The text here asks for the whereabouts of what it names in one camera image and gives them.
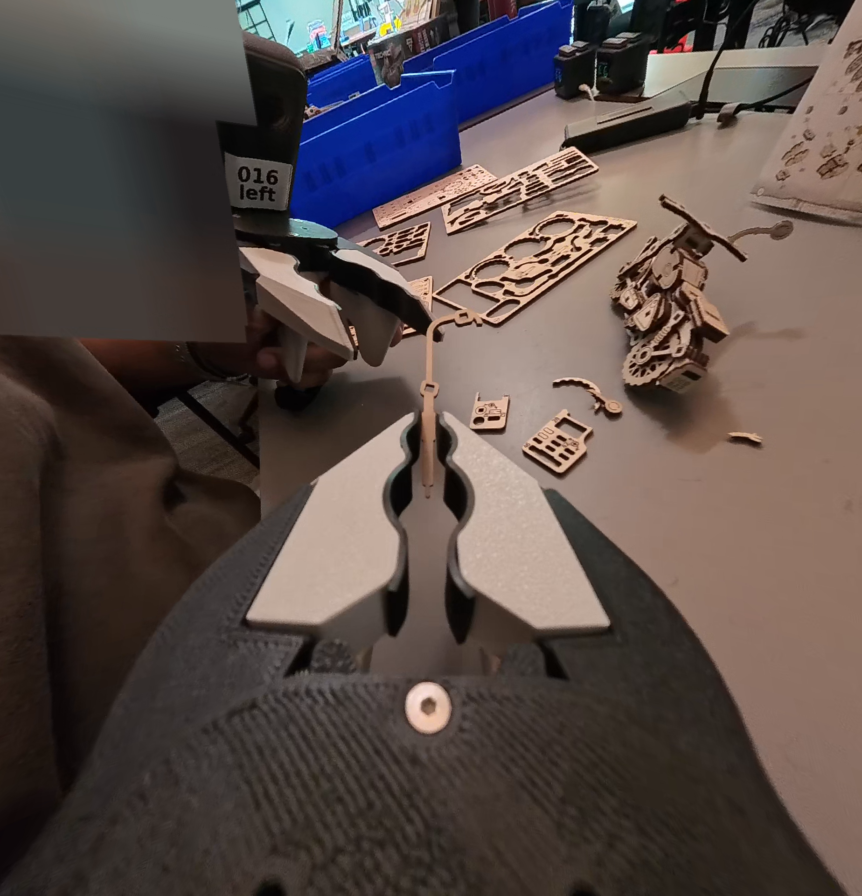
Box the blue plastic bin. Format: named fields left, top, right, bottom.
left=290, top=79, right=464, bottom=229
left=305, top=52, right=377, bottom=107
left=431, top=0, right=576, bottom=131

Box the black metal frame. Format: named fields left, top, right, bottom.
left=143, top=381, right=261, bottom=471

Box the hook-shaped wooden part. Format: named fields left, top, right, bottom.
left=418, top=310, right=485, bottom=499

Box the person's left forearm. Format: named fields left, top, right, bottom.
left=80, top=339, right=253, bottom=385

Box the slotted wooden piece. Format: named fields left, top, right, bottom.
left=521, top=409, right=595, bottom=476

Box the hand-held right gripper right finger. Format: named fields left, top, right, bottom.
left=438, top=412, right=612, bottom=644

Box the long wooden parts sheet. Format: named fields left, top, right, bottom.
left=441, top=149, right=600, bottom=236

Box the curved toothed wooden piece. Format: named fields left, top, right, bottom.
left=552, top=376, right=623, bottom=417

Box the dark product box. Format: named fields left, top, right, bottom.
left=367, top=29, right=440, bottom=89

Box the small wooden parts sheet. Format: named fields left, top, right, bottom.
left=357, top=222, right=432, bottom=267

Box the brown sweater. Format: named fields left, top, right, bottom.
left=0, top=336, right=264, bottom=896

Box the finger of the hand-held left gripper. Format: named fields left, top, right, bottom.
left=301, top=248, right=438, bottom=370
left=238, top=246, right=357, bottom=361

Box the small square wooden piece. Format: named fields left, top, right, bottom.
left=471, top=392, right=511, bottom=435

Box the wooden motorcycle model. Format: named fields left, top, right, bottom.
left=609, top=195, right=793, bottom=394

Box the black battery charger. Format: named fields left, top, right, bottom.
left=595, top=34, right=653, bottom=97
left=553, top=42, right=601, bottom=99

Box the person's left hand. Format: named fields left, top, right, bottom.
left=245, top=308, right=348, bottom=393

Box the grey desk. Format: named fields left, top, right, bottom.
left=259, top=49, right=862, bottom=896

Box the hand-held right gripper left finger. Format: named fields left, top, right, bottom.
left=245, top=412, right=421, bottom=642

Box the metal bracelet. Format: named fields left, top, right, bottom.
left=174, top=342, right=253, bottom=385

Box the paper instruction booklet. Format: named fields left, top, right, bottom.
left=749, top=14, right=862, bottom=226

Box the grey monitor base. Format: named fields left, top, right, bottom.
left=644, top=49, right=824, bottom=100

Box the black cable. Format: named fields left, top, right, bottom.
left=690, top=0, right=824, bottom=126

